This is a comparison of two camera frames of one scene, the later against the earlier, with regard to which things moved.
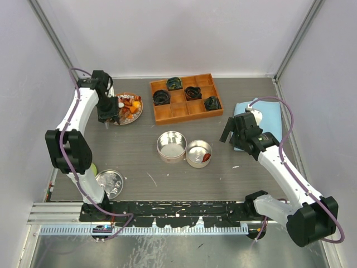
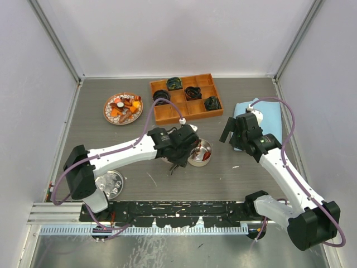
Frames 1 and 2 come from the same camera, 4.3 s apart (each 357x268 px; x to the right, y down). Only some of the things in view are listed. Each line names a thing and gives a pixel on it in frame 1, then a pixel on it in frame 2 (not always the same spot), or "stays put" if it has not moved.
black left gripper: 113,113 → 182,162
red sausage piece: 206,157 stays put
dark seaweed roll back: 174,83 stays put
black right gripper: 230,127 stays put
